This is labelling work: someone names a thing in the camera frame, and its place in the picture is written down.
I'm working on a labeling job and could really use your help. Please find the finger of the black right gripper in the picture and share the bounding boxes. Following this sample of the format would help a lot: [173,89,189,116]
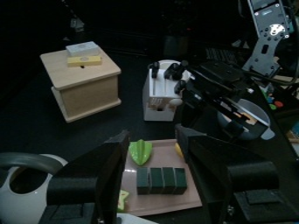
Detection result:
[215,97,257,141]
[174,100,221,137]

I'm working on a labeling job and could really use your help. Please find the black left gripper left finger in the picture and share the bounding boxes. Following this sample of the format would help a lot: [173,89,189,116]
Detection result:
[38,129,133,224]

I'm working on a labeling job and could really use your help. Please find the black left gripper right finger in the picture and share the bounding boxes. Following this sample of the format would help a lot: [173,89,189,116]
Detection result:
[174,123,299,224]

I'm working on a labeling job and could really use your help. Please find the small yellow toy corn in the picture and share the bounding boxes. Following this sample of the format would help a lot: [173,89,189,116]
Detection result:
[173,142,185,160]

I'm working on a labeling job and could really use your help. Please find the grey toy bowl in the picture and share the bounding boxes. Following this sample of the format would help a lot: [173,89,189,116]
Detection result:
[215,97,277,141]

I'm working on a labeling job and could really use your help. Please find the white toy toaster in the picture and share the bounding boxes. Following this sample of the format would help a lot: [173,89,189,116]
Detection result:
[142,59,194,122]

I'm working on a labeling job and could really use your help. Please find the green toy leaf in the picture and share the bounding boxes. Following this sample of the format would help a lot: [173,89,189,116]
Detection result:
[127,139,155,166]

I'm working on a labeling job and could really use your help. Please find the dark green sliced toy block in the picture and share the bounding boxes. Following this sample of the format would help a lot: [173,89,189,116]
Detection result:
[135,166,189,196]

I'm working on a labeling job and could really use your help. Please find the pink cutting board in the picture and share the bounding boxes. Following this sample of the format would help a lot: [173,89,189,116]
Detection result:
[117,138,203,217]

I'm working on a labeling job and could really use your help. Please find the wooden shape sorter box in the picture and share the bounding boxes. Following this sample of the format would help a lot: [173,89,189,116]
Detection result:
[39,47,123,123]

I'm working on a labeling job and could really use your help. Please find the yellow wooden block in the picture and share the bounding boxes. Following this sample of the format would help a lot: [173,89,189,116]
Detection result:
[67,55,103,68]

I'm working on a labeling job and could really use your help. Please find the grey wooden block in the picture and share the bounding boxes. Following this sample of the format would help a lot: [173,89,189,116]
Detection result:
[65,41,102,57]

